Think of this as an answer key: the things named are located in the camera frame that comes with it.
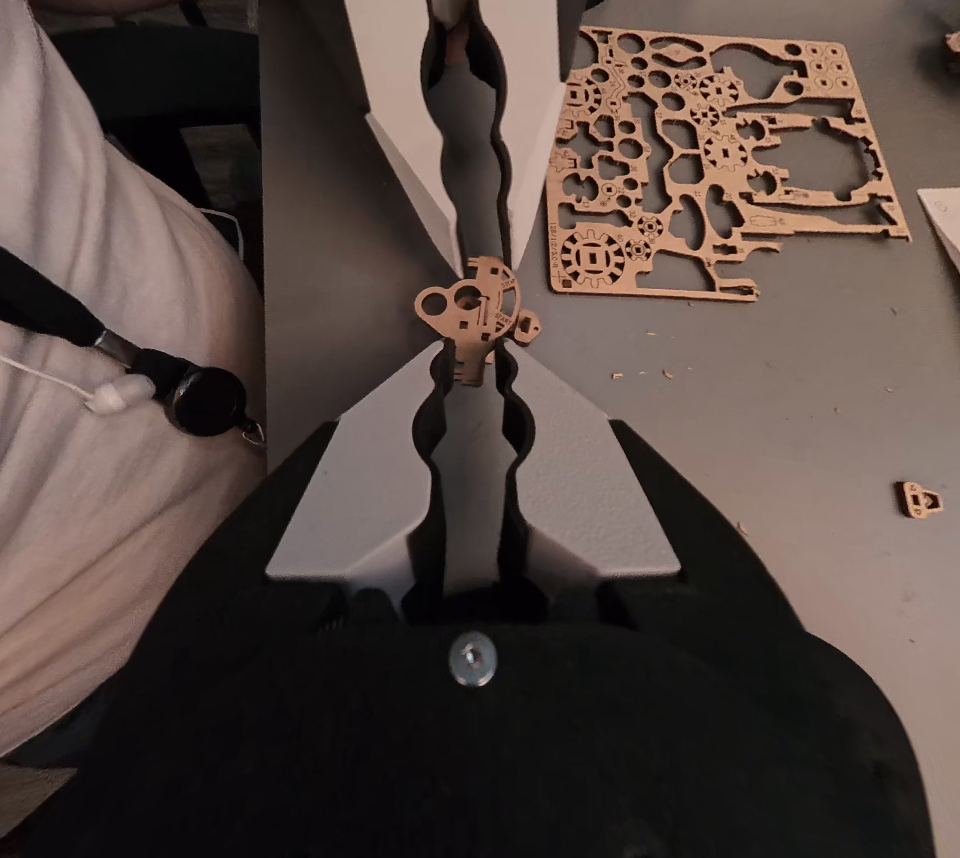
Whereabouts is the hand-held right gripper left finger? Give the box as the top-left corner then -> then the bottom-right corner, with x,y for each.
266,339 -> 459,604

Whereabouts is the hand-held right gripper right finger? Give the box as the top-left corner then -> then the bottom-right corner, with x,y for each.
495,344 -> 684,600

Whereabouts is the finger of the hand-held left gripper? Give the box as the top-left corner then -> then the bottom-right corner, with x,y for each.
333,0 -> 466,281
474,0 -> 569,268

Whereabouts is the wooden model assembly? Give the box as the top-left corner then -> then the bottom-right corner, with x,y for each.
414,256 -> 543,388

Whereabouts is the punched-out wooden parts sheet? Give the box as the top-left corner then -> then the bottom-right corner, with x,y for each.
546,27 -> 912,304

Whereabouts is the black badge reel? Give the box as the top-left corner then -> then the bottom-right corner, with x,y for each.
131,348 -> 267,454

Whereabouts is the black chair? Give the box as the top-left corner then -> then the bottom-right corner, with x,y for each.
45,0 -> 262,289

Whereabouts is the person in white shirt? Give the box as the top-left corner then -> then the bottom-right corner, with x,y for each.
0,0 -> 267,761

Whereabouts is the small wooden padlock-shaped part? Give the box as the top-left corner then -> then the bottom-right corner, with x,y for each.
896,481 -> 945,520

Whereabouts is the white paper sheet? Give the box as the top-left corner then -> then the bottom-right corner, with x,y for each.
918,186 -> 960,274

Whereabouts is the white cord with stopper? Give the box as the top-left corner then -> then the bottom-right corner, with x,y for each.
0,351 -> 155,416

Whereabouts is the black lanyard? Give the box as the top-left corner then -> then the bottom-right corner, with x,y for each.
0,246 -> 151,379

